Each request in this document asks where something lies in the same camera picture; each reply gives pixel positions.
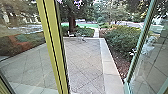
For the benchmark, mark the outdoor green shrub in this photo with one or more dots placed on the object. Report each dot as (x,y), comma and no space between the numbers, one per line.
(123,38)
(20,41)

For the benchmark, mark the low green shrub by chair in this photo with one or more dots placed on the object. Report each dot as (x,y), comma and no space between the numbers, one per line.
(87,31)

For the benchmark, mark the dark tree trunk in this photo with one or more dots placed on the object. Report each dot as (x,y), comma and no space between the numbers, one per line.
(71,23)

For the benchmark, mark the pale low stone structure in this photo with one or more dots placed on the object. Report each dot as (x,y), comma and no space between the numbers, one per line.
(30,29)

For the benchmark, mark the green framed glass wall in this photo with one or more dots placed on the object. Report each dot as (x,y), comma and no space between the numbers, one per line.
(51,33)

